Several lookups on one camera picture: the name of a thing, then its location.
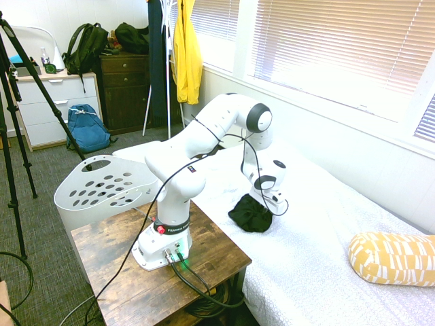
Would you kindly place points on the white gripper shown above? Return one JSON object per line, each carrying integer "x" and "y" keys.
{"x": 272, "y": 203}

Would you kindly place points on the black clothes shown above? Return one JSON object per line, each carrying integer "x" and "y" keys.
{"x": 251, "y": 217}

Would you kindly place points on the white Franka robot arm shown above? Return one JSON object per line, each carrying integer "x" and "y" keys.
{"x": 176, "y": 149}

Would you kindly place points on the white perforated laundry basket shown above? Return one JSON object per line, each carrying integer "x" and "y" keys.
{"x": 78, "y": 176}

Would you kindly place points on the black bag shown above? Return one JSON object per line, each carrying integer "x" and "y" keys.
{"x": 132, "y": 37}

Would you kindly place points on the white textured bedspread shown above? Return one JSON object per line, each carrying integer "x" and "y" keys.
{"x": 323, "y": 220}

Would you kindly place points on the yellow white patterned pillow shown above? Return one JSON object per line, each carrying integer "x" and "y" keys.
{"x": 391, "y": 261}

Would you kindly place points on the white coat rack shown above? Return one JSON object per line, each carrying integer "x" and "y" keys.
{"x": 169, "y": 102}

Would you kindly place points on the cream bed mattress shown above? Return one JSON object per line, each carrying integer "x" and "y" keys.
{"x": 136, "y": 151}

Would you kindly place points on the rustic wooden side table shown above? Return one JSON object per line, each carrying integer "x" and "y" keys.
{"x": 119, "y": 244}

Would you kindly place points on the yellow rain jacket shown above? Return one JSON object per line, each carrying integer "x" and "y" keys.
{"x": 187, "y": 54}

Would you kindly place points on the wide white window blind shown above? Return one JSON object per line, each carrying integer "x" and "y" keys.
{"x": 340, "y": 44}

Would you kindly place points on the narrow white window blind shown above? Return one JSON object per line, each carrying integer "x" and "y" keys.
{"x": 425, "y": 122}
{"x": 217, "y": 17}

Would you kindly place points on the dark wood dresser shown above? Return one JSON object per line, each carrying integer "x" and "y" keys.
{"x": 125, "y": 98}

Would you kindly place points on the navy hanging garment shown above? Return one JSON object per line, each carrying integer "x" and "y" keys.
{"x": 157, "y": 57}

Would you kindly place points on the brown stuffed toy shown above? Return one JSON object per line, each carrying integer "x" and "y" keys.
{"x": 114, "y": 40}

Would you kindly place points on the dark green backpack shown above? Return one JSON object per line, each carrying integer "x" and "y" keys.
{"x": 85, "y": 47}

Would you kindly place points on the white drawer dresser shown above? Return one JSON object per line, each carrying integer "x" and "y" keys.
{"x": 44, "y": 112}

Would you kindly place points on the green round object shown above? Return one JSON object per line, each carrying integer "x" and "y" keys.
{"x": 50, "y": 68}

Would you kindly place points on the white desk lamp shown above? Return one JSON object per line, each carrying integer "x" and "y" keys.
{"x": 57, "y": 56}

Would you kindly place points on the clear plastic bottle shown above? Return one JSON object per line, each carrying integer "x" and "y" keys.
{"x": 44, "y": 56}

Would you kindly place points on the grey storage box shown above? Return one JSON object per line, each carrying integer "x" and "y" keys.
{"x": 27, "y": 70}

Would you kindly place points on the black camera tripod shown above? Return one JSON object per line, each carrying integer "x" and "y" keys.
{"x": 10, "y": 112}

